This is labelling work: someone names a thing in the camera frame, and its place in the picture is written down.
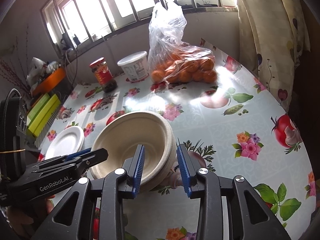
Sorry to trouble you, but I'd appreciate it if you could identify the white foam plate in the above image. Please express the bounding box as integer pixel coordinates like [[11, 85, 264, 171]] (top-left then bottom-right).
[[44, 126, 85, 160]]

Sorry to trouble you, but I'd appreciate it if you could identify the chili sauce glass jar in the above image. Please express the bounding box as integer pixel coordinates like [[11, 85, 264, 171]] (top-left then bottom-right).
[[89, 57, 117, 93]]

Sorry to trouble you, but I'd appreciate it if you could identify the orange tray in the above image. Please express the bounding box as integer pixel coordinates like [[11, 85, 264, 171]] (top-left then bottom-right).
[[31, 67, 66, 97]]

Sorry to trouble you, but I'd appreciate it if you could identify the lime green box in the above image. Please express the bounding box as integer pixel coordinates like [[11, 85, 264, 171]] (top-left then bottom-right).
[[27, 94, 61, 138]]

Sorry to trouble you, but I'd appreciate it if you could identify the window frame with bars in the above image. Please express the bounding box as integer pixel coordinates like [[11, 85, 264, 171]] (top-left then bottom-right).
[[41, 0, 236, 58]]

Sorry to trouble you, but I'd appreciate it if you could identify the person's left hand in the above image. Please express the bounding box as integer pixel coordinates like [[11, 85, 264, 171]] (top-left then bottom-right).
[[6, 195, 55, 239]]

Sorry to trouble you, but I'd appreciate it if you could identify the green white box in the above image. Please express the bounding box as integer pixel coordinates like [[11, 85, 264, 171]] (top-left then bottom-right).
[[27, 93, 50, 122]]

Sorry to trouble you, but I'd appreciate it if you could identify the plastic bag of oranges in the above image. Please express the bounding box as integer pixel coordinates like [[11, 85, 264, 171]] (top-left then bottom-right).
[[148, 2, 217, 84]]

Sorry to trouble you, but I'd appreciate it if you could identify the beige paper bowl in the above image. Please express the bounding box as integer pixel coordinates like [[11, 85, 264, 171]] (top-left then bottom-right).
[[90, 111, 176, 192]]

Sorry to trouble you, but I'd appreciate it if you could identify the dried red branch decoration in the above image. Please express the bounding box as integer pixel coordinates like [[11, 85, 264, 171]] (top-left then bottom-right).
[[1, 23, 31, 99]]

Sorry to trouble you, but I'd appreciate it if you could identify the patterned beige curtain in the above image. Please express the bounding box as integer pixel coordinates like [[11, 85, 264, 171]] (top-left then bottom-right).
[[237, 0, 310, 110]]

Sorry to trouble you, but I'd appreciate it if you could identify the black power cable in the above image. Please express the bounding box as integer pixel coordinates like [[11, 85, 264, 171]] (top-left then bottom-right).
[[63, 44, 79, 86]]

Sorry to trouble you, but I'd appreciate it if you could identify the white plastic bags pile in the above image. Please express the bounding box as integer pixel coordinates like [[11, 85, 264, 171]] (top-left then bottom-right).
[[26, 57, 59, 87]]

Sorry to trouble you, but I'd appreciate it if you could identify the floral fruit tablecloth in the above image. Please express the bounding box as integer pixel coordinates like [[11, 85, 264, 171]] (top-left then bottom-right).
[[41, 49, 316, 239]]

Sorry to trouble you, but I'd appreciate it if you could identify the striped grey box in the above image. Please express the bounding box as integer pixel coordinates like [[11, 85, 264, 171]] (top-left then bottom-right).
[[34, 108, 59, 148]]

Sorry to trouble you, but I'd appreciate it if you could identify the white plastic tub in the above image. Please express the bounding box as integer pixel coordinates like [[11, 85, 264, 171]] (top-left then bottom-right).
[[117, 51, 149, 82]]

